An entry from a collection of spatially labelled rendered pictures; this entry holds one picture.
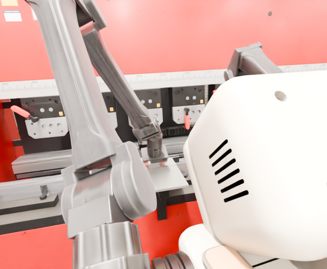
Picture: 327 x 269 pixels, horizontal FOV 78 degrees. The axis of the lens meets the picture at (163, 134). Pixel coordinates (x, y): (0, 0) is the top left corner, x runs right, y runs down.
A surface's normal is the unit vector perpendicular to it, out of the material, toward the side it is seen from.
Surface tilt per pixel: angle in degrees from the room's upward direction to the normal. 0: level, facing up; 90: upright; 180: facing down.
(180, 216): 90
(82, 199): 44
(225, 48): 90
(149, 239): 90
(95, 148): 65
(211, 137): 90
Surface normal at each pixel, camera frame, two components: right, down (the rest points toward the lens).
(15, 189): 0.19, 0.27
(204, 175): -0.96, 0.13
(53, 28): -0.19, -0.14
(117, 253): 0.43, -0.62
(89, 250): -0.31, -0.49
